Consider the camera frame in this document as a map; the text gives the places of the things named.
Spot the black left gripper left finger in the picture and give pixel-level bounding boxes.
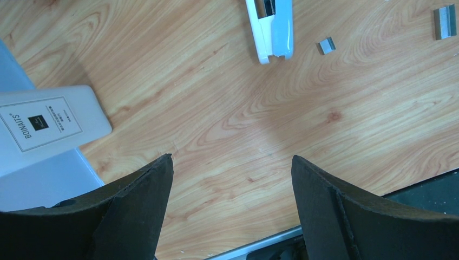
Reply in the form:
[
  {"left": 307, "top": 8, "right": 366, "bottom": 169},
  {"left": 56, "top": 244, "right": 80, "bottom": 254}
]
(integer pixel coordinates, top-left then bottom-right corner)
[{"left": 1, "top": 154, "right": 174, "bottom": 259}]

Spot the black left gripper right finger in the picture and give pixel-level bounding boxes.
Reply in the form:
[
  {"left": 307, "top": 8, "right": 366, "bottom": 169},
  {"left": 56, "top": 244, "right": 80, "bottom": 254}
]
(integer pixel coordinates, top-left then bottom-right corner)
[{"left": 291, "top": 155, "right": 458, "bottom": 259}]

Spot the small staple strip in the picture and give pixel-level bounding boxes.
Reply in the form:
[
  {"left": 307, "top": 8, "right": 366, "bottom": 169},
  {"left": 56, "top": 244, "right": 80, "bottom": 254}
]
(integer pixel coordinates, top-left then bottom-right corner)
[{"left": 318, "top": 37, "right": 336, "bottom": 55}]

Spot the light blue white stapler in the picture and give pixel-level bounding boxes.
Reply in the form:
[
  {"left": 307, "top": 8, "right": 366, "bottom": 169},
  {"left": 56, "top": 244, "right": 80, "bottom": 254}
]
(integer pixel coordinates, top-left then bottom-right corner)
[{"left": 245, "top": 0, "right": 294, "bottom": 64}]

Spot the medium staple strip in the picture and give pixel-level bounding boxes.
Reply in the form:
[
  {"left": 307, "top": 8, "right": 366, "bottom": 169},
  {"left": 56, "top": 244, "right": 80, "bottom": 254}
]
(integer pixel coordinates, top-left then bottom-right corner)
[{"left": 434, "top": 4, "right": 457, "bottom": 40}]

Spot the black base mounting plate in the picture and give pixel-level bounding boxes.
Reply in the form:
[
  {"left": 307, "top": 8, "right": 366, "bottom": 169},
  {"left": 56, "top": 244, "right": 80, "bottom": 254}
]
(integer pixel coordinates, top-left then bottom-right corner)
[{"left": 383, "top": 169, "right": 458, "bottom": 215}]

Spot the white bottle black cap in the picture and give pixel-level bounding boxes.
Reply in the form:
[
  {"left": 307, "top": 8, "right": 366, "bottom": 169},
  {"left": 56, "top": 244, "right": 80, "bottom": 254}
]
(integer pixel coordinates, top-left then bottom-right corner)
[{"left": 1, "top": 85, "right": 112, "bottom": 176}]

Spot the aluminium frame rail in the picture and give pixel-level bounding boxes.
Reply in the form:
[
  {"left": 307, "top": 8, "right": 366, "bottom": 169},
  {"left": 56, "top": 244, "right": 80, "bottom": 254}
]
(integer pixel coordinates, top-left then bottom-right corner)
[{"left": 207, "top": 226, "right": 303, "bottom": 259}]

